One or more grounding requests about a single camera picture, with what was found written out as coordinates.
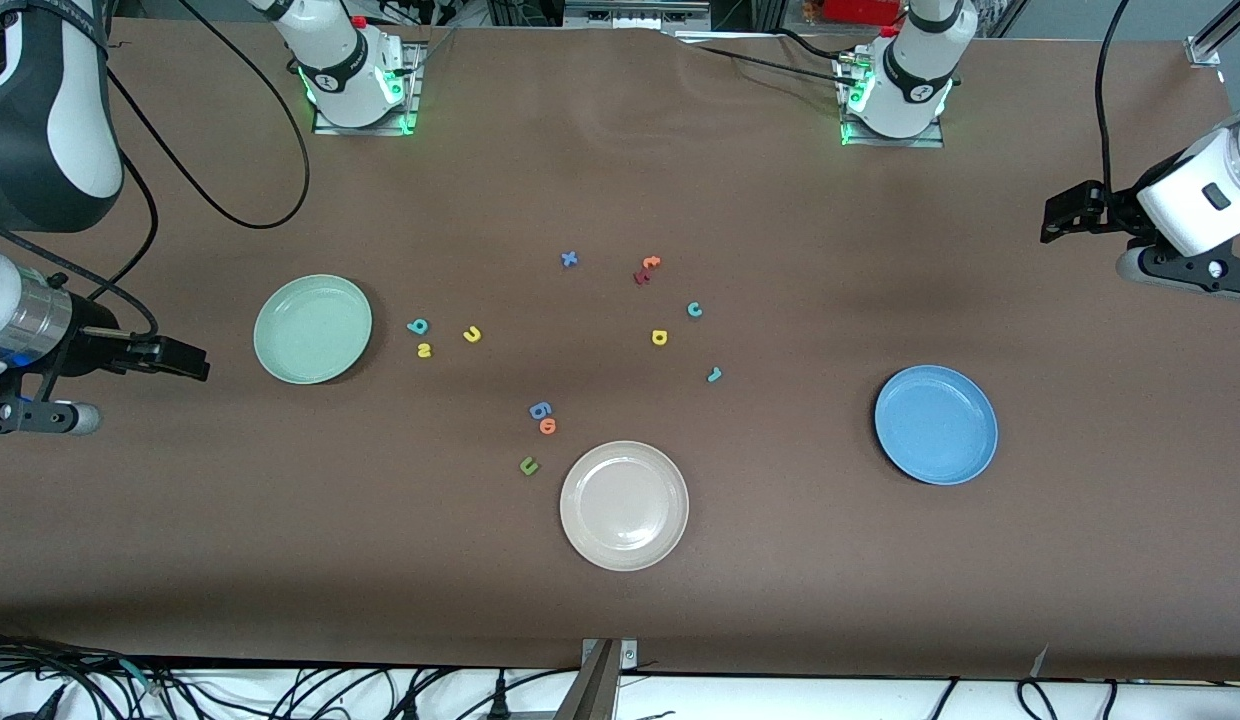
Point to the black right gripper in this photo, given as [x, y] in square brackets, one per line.
[88, 352]

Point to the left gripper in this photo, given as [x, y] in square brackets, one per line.
[1113, 212]

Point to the green plate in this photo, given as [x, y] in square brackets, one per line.
[310, 330]

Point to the blue plate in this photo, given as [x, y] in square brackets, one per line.
[935, 425]

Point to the red box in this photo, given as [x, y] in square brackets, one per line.
[865, 8]

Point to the blue foam letter g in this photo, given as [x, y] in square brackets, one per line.
[532, 411]

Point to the white paper scrap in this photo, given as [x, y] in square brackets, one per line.
[1041, 662]

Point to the black power plug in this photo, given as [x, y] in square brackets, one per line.
[500, 700]

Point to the beige plate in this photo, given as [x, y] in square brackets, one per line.
[625, 505]

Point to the brown table cover sheet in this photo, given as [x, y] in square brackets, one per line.
[620, 180]

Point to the grey metal rack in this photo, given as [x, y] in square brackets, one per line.
[630, 15]

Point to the grey aluminium beam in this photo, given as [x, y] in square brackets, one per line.
[590, 695]

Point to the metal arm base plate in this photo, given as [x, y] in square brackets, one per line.
[930, 140]
[412, 95]

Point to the aluminium profile post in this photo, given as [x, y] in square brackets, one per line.
[1202, 50]

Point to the metal corner bracket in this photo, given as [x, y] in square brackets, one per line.
[628, 655]

